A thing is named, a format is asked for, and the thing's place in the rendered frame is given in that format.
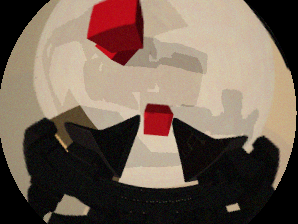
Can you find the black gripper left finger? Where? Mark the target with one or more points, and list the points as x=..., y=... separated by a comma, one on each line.
x=113, y=144

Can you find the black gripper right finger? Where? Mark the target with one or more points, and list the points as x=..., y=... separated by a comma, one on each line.
x=199, y=152

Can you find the red cube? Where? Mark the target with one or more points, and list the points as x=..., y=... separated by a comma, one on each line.
x=120, y=57
x=157, y=119
x=117, y=25

